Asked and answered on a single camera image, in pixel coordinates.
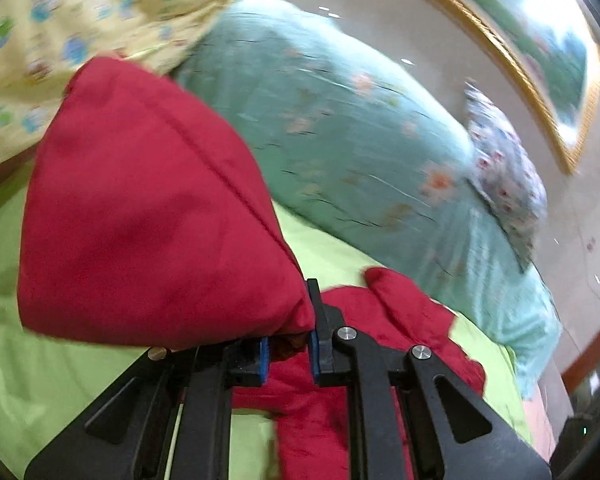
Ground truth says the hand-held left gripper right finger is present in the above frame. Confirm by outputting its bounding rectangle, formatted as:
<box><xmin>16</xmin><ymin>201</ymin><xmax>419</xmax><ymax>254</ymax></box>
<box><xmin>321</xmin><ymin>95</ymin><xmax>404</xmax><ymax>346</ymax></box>
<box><xmin>305</xmin><ymin>278</ymin><xmax>552</xmax><ymax>480</ymax></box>

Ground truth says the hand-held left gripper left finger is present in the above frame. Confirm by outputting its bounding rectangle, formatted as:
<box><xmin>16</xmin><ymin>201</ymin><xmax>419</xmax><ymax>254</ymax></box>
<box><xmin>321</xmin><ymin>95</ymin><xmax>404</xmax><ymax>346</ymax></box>
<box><xmin>24</xmin><ymin>335</ymin><xmax>271</xmax><ymax>480</ymax></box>

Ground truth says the red quilted jacket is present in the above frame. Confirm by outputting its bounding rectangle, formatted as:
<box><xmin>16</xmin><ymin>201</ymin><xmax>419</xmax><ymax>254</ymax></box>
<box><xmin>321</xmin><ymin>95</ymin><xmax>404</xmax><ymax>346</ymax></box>
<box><xmin>16</xmin><ymin>56</ymin><xmax>487</xmax><ymax>480</ymax></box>

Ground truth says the pink mattress cover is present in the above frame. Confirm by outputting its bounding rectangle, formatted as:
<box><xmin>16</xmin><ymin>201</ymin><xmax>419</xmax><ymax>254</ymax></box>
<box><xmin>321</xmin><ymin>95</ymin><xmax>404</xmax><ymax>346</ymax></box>
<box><xmin>521</xmin><ymin>382</ymin><xmax>555</xmax><ymax>463</ymax></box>

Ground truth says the teal floral quilt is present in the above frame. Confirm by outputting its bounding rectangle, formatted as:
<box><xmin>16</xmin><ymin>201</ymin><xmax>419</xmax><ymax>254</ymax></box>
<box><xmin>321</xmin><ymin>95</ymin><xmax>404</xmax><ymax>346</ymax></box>
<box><xmin>172</xmin><ymin>0</ymin><xmax>563</xmax><ymax>401</ymax></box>

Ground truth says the green bed sheet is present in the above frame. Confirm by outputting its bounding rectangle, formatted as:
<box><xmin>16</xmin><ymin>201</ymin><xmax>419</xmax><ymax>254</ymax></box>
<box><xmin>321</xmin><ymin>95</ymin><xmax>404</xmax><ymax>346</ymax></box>
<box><xmin>0</xmin><ymin>175</ymin><xmax>533</xmax><ymax>480</ymax></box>

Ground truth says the white floral pillow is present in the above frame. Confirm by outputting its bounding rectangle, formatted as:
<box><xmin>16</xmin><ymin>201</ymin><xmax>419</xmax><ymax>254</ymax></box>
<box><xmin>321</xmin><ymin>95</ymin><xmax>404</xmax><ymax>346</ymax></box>
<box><xmin>464</xmin><ymin>82</ymin><xmax>549</xmax><ymax>274</ymax></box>

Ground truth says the yellow printed blanket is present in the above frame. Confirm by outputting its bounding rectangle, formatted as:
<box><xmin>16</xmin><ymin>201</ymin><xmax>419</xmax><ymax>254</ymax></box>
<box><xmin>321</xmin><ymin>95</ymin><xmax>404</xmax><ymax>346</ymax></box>
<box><xmin>0</xmin><ymin>0</ymin><xmax>248</xmax><ymax>177</ymax></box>

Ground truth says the gold framed wall picture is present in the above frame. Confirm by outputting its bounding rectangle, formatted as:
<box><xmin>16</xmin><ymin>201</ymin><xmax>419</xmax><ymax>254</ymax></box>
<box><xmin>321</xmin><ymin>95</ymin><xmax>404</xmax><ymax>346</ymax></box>
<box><xmin>370</xmin><ymin>0</ymin><xmax>600</xmax><ymax>176</ymax></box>

